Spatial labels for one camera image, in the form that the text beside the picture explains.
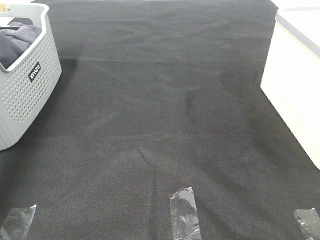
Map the grey-blue terry towel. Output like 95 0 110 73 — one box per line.
0 22 42 69

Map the black table cloth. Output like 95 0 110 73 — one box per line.
0 0 320 240

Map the middle clear tape strip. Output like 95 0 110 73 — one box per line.
169 187 202 240

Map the clear tape strip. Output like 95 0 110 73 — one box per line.
169 187 202 240
293 208 320 240
0 204 37 240

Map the white slatted storage box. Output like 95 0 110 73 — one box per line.
260 6 320 168

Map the grey perforated laundry basket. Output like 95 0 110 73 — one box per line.
0 1 62 150

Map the left clear tape strip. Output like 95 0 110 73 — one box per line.
0 204 37 240

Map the right clear tape strip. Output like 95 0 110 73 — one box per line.
293 208 320 240

